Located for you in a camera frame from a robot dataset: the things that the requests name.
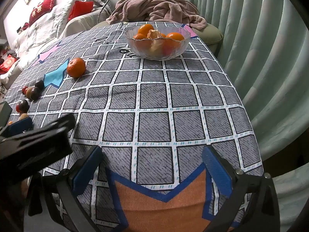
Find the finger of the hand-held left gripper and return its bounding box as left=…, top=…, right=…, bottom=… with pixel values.
left=0, top=113, right=76, bottom=173
left=0, top=117, right=33, bottom=139

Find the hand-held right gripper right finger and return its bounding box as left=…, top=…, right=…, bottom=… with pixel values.
left=201, top=145, right=282, bottom=232

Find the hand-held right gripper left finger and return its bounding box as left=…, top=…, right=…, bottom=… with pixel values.
left=28, top=145, right=104, bottom=232

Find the red cushion with gold pattern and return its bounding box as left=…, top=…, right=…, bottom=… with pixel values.
left=0, top=54, right=20, bottom=75

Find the grey checkered star-print cloth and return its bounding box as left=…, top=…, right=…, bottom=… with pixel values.
left=5, top=22, right=263, bottom=232

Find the white quilt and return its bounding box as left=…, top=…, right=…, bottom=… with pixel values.
left=12, top=0, right=114, bottom=70

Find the pale green curtain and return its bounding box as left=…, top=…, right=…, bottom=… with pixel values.
left=186, top=0, right=309, bottom=232

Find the red pillow with gold print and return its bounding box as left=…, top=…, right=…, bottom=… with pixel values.
left=28, top=0, right=58, bottom=26

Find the plain red pillow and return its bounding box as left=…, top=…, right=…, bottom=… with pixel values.
left=68, top=0, right=94, bottom=21

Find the clear bag of oranges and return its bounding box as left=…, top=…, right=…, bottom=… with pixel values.
left=125, top=25, right=191, bottom=61

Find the green armchair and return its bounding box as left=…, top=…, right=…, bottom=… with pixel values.
left=93, top=0, right=224, bottom=51

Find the mandarin peel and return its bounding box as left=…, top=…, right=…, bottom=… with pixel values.
left=147, top=29, right=167, bottom=40

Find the pink blanket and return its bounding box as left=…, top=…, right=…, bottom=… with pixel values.
left=106, top=0, right=207, bottom=31

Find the dark cable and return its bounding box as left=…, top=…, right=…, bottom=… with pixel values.
left=100, top=0, right=122, bottom=23

